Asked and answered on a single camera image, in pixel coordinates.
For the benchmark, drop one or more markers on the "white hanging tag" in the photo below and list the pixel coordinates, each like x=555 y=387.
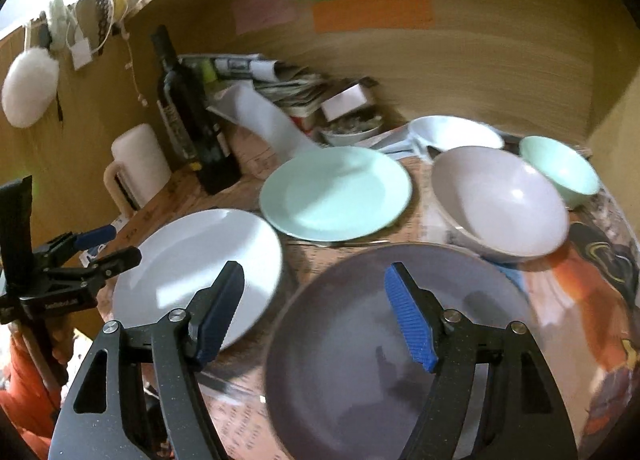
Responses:
x=81 y=54

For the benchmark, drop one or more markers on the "orange sticky note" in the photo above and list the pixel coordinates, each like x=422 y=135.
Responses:
x=372 y=12

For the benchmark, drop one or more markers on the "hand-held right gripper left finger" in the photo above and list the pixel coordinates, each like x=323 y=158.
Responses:
x=220 y=320

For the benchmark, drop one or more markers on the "white plate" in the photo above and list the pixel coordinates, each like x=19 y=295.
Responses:
x=190 y=250

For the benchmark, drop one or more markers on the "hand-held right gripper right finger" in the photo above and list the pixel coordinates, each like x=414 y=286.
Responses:
x=410 y=320

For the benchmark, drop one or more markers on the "fluffy white pompom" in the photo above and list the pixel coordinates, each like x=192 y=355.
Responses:
x=27 y=90

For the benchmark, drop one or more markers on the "person's left forearm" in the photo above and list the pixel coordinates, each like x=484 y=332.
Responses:
x=20 y=370

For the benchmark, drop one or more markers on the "dark wine bottle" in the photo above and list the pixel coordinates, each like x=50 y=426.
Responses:
x=180 y=105

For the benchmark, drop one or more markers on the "stack of newspapers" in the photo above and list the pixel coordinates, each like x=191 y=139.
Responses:
x=280 y=90

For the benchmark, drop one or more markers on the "grey plate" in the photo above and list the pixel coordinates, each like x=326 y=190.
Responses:
x=340 y=340

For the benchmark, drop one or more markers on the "small white box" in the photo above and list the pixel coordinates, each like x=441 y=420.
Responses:
x=345 y=100

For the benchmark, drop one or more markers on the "white bowl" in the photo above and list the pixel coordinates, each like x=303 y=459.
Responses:
x=450 y=130

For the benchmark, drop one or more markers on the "mint green plate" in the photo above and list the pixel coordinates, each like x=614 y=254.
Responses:
x=335 y=195

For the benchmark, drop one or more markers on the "mint green bowl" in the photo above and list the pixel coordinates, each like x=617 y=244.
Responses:
x=560 y=165

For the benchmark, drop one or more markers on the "white paper bag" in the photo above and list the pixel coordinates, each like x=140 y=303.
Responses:
x=265 y=120

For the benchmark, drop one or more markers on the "small bowl with scraps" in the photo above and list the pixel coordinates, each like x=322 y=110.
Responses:
x=350 y=136

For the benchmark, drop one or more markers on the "pink sticky note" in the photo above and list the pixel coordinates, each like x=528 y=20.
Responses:
x=265 y=7

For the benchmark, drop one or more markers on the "large pale lavender bowl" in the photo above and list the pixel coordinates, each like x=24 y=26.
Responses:
x=495 y=200

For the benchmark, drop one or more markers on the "lace trimmed pouch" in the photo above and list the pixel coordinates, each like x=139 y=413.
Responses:
x=95 y=15

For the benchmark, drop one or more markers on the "printed newspaper table cover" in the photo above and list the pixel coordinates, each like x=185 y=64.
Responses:
x=590 y=250

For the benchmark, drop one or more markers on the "white mug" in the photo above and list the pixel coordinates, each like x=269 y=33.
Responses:
x=140 y=160

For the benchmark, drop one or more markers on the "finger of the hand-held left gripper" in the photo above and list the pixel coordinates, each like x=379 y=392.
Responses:
x=117 y=260
x=95 y=237

